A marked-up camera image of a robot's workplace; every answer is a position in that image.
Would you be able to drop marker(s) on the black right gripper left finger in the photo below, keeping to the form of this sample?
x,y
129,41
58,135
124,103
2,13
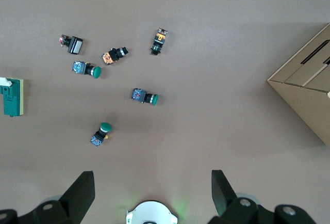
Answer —
x,y
74,198

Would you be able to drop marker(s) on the brown cardboard box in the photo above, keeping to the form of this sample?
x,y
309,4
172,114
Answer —
x,y
304,97

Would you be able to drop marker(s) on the green terminal block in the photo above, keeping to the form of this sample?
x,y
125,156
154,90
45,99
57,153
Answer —
x,y
11,100

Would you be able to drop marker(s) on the brown paper table cover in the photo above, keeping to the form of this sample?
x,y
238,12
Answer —
x,y
206,105

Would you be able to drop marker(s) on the green mushroom pushbutton switch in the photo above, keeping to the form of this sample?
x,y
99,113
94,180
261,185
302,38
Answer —
x,y
96,72
105,128
144,96

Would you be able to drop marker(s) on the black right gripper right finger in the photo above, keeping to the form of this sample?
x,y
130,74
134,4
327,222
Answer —
x,y
224,198

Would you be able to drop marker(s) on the black orange selector switch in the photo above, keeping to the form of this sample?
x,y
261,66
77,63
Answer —
x,y
157,42
114,55

